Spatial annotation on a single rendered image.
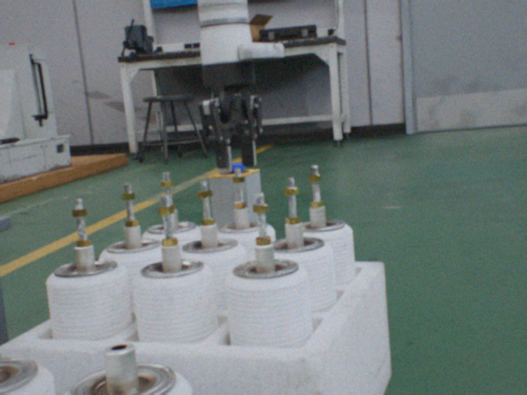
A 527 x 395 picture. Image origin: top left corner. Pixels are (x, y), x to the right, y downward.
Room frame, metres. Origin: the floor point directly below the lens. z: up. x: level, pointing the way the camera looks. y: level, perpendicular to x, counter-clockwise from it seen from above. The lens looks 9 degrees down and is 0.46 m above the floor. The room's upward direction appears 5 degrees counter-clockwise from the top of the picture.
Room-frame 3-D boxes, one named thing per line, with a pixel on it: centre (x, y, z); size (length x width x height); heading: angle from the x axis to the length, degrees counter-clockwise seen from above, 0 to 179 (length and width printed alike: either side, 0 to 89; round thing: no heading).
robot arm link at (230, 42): (1.05, 0.02, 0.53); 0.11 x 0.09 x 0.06; 60
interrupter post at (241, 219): (1.06, 0.03, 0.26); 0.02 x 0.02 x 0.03
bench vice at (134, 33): (5.35, 0.81, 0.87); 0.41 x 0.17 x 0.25; 167
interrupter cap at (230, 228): (1.06, 0.03, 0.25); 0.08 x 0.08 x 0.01
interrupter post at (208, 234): (0.94, 0.08, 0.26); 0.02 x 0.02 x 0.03
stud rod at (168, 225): (0.83, 0.12, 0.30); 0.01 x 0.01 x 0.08; 54
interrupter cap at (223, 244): (0.94, 0.08, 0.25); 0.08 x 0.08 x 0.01
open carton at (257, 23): (5.61, 0.05, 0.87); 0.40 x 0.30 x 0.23; 63
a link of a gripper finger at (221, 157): (1.01, 0.06, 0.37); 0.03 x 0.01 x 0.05; 150
